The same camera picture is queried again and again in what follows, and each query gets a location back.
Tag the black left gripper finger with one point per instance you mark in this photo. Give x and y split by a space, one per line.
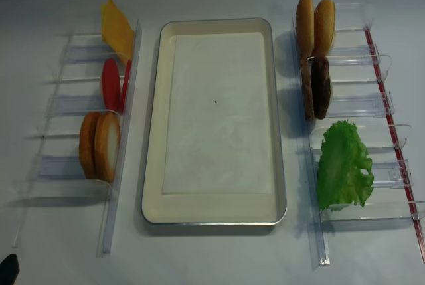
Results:
9 270

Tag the toasted bun slice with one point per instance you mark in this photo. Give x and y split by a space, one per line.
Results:
106 145

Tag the red tomato slice outer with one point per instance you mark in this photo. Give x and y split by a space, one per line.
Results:
110 83

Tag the red tomato slice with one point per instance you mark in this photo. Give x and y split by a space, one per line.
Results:
110 83
125 87

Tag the red tomato slice inner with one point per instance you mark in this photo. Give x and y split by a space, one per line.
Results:
125 87

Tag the yellow cheese slice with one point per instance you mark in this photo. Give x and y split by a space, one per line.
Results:
116 31

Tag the green lettuce leaf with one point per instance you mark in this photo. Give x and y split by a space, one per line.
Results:
344 174

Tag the brown meat patty rear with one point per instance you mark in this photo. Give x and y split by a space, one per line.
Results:
307 90

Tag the brown meat patty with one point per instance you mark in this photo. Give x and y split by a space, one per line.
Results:
307 90
321 86

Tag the brown meat patty front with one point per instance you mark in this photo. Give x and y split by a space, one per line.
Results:
321 86

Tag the clear acrylic left rack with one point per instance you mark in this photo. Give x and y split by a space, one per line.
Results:
88 206

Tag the clear acrylic rack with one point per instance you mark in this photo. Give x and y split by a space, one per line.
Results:
88 206
358 72

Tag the brown bun slice outer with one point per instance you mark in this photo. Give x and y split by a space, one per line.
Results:
86 144

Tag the cream metal tray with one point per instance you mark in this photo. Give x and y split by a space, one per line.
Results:
159 207

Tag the white paper tray liner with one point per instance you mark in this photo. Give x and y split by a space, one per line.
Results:
218 138

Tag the sesame bun top slice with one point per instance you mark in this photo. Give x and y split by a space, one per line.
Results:
305 27

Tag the clear acrylic right rack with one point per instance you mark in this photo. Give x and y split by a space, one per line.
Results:
358 72

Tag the tan bun bottom slice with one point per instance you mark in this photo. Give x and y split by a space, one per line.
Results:
324 27

